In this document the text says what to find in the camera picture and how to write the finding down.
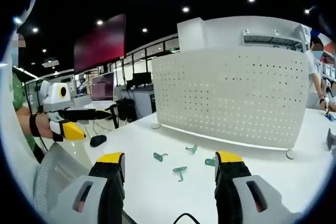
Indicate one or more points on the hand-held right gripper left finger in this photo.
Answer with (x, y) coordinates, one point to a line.
(89, 200)

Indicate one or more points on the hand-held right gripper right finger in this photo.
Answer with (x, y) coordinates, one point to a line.
(252, 197)

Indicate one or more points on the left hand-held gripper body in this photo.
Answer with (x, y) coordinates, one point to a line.
(53, 98)

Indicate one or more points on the green hook assembly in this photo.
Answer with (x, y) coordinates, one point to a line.
(158, 156)
(179, 169)
(210, 161)
(193, 149)

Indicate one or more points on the white perforated mounting plate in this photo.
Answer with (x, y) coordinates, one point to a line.
(231, 95)

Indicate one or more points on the person's left hand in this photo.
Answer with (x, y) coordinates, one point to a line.
(44, 127)

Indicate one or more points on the black computer mouse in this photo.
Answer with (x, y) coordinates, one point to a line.
(98, 140)

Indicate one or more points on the white-framed monitor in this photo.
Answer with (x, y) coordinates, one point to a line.
(103, 86)

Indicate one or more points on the grey ribbed panel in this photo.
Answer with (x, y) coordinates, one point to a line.
(56, 166)

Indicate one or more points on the black office chair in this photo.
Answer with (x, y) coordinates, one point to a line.
(126, 111)

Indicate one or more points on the black monitor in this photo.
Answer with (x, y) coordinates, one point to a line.
(141, 79)

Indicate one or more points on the large red wall screen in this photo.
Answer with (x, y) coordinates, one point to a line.
(99, 44)

